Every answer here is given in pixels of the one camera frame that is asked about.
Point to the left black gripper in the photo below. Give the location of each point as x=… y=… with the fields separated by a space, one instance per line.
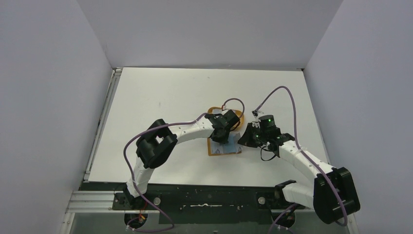
x=224 y=140

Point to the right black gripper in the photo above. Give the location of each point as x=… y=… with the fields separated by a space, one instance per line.
x=248 y=135

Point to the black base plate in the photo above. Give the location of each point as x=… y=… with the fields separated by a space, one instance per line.
x=200 y=204

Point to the orange plastic tray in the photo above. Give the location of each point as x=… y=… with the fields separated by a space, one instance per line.
x=218 y=110

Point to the silver VIP credit card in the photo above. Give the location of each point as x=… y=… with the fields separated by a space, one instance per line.
x=216 y=148

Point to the orange leather card holder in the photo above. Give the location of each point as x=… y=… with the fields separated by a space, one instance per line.
x=225 y=146

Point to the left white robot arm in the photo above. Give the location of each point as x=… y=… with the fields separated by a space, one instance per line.
x=150 y=149

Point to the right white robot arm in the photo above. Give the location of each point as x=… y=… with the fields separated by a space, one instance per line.
x=333 y=193

